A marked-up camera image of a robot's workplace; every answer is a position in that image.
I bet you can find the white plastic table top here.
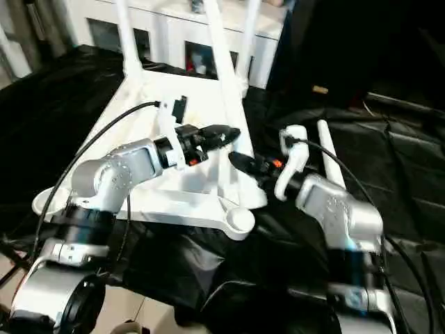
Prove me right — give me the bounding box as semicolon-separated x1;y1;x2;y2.
31;64;269;242

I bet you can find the black backdrop cloth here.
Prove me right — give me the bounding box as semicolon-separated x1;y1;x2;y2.
267;0;445;112

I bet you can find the white cabinet with glass doors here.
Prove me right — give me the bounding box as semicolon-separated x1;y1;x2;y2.
65;0;290;90

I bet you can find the black mat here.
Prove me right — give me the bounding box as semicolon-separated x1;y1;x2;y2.
0;43;445;334

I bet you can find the white plastic table leg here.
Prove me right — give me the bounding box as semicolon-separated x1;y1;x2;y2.
316;120;348;191
113;0;144;83
241;0;263;90
203;0;269;210

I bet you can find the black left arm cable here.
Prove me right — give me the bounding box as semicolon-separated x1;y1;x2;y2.
33;100;163;266

